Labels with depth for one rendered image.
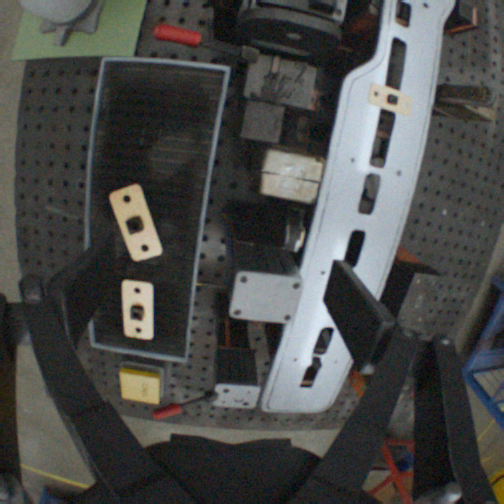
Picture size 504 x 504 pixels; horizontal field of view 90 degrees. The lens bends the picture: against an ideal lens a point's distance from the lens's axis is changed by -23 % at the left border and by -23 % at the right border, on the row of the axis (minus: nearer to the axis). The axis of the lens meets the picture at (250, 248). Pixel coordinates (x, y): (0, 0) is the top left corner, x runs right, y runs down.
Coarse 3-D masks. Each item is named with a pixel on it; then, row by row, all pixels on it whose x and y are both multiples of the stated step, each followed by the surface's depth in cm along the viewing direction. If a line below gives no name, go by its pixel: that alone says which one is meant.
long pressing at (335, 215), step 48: (384, 0) 40; (432, 0) 39; (384, 48) 43; (432, 48) 43; (336, 96) 47; (432, 96) 47; (336, 144) 49; (336, 192) 52; (384, 192) 53; (336, 240) 55; (384, 240) 56; (288, 336) 62; (336, 336) 63; (288, 384) 67; (336, 384) 69
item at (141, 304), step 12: (132, 288) 38; (144, 288) 38; (132, 300) 38; (144, 300) 38; (132, 312) 38; (144, 312) 39; (132, 324) 39; (144, 324) 40; (132, 336) 40; (144, 336) 40
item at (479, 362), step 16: (496, 304) 177; (496, 320) 182; (496, 336) 188; (480, 352) 192; (496, 352) 196; (464, 368) 197; (480, 368) 200; (496, 368) 202; (480, 384) 186; (480, 400) 170; (496, 416) 150
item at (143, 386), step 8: (128, 376) 43; (136, 376) 43; (144, 376) 43; (152, 376) 44; (128, 384) 44; (136, 384) 44; (144, 384) 44; (152, 384) 44; (128, 392) 44; (136, 392) 44; (144, 392) 45; (152, 392) 45; (144, 400) 45; (152, 400) 45
